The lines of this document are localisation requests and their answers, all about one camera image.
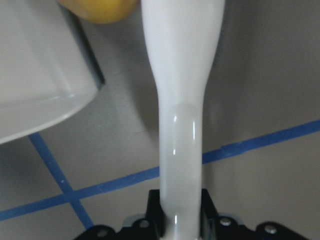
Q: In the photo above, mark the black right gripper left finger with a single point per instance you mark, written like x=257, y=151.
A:
x=155, y=214

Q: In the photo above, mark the beige plastic dustpan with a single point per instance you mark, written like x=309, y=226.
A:
x=48, y=71

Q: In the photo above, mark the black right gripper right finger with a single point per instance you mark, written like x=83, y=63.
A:
x=209, y=216

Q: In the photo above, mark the yellow lemon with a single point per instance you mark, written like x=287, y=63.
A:
x=101, y=11

